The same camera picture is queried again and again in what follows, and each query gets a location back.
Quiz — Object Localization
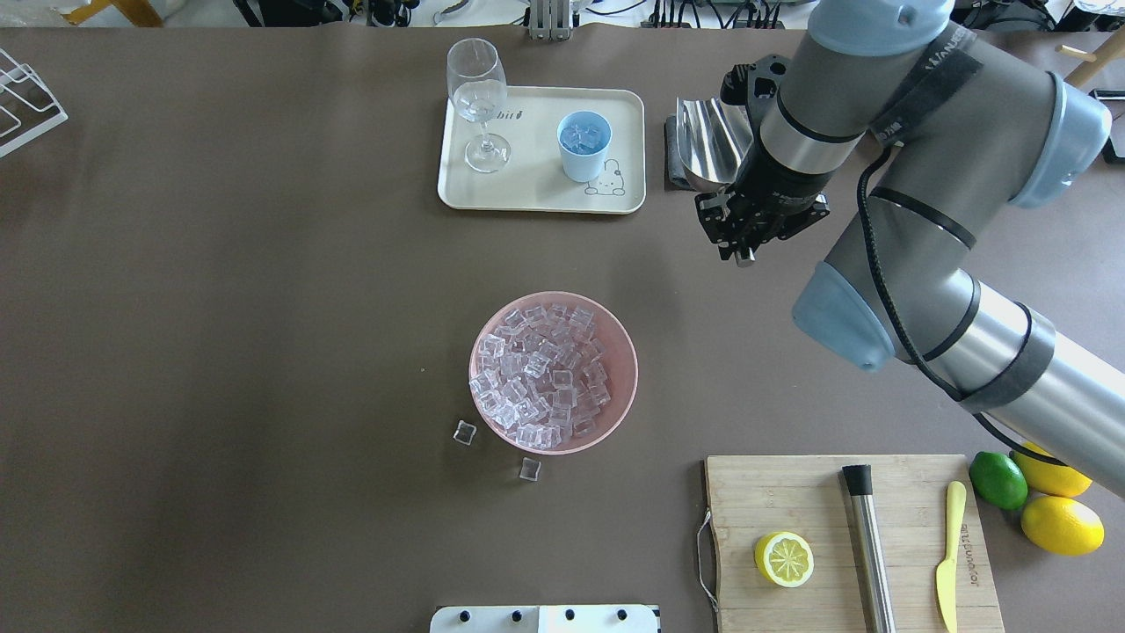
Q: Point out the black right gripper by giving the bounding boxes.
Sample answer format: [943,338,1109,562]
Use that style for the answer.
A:
[694,150,831,260]

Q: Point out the steel ice scoop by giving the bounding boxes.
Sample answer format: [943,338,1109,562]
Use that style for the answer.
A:
[673,97,757,266]

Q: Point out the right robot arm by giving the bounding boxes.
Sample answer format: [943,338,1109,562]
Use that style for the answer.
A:
[695,1,1124,494]

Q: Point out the light blue cup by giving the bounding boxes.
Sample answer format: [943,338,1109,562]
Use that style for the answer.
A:
[555,111,613,183]

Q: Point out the clear ice cubes pile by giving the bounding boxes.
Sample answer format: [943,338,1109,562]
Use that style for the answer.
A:
[469,302,613,451]

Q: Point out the spilled ice cube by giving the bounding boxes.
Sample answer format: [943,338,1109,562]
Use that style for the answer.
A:
[453,421,477,446]
[518,456,542,483]

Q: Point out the wooden cup tree stand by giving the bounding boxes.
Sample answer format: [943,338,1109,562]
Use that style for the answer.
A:
[1054,28,1124,88]

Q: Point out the grey folded cloth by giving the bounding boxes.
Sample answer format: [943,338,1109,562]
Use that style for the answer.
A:
[664,116,694,191]

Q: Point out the cream rabbit tray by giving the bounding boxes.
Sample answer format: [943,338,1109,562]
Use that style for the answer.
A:
[437,85,647,214]

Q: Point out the pink bowl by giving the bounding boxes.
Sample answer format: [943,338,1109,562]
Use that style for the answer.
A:
[469,291,639,455]

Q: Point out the bamboo cutting board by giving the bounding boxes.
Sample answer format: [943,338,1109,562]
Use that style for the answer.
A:
[703,455,969,632]

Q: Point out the clear wine glass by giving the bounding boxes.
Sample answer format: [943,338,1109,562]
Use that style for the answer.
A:
[446,39,511,173]

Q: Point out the half lemon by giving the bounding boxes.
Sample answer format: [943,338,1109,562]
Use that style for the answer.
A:
[754,530,815,588]

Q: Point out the green lime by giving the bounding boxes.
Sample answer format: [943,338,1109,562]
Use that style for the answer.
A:
[969,450,1029,512]

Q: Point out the yellow lemon near lime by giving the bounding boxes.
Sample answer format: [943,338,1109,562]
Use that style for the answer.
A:
[1010,450,1092,499]

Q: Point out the steel muddler black tip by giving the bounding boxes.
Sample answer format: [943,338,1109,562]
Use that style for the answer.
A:
[842,464,897,632]

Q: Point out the yellow plastic knife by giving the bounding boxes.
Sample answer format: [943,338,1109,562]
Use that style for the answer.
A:
[933,480,968,632]

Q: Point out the yellow lemon outer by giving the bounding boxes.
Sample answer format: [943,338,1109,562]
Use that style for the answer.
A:
[1020,496,1106,557]

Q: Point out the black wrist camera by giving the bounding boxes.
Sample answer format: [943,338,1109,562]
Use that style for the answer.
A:
[719,54,791,120]

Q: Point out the aluminium frame post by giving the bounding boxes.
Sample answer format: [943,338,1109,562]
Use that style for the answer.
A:
[527,0,575,40]

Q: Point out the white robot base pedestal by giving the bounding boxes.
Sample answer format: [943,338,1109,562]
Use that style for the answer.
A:
[429,602,662,632]

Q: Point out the white wire cup rack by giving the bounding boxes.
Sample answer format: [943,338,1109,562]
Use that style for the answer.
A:
[1,49,69,157]

